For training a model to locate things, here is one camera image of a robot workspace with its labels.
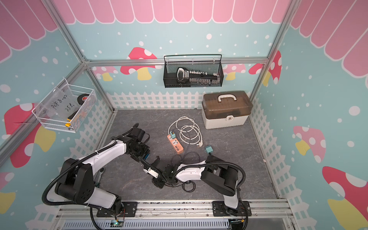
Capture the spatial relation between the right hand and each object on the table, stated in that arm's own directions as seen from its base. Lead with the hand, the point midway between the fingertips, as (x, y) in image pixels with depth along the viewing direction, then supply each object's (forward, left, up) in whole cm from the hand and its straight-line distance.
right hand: (154, 180), depth 83 cm
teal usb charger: (+28, -10, +5) cm, 30 cm away
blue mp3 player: (+9, +3, +12) cm, 15 cm away
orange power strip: (+23, -12, +1) cm, 26 cm away
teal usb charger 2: (+19, -34, +1) cm, 39 cm away
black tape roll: (+34, +39, +33) cm, 62 cm away
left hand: (+13, +4, +5) cm, 14 cm away
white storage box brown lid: (+38, -45, +19) cm, 62 cm away
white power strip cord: (+34, -22, -1) cm, 41 cm away
